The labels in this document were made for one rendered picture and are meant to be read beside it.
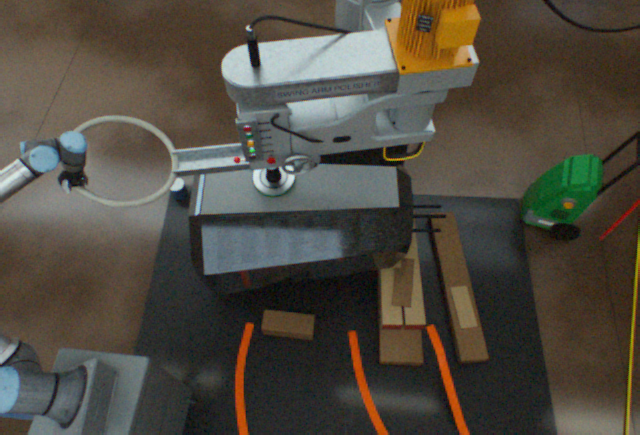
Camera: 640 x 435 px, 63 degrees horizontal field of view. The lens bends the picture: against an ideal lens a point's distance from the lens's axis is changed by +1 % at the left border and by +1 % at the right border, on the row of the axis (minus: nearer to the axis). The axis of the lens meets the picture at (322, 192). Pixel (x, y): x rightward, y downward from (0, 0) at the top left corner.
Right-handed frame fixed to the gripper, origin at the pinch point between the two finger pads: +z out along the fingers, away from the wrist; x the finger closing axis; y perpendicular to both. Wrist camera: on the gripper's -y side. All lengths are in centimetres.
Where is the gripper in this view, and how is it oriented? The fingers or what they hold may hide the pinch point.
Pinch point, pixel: (70, 185)
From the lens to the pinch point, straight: 251.4
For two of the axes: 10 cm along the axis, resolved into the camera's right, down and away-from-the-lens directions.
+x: 7.2, -3.7, 5.9
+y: 5.8, 7.8, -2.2
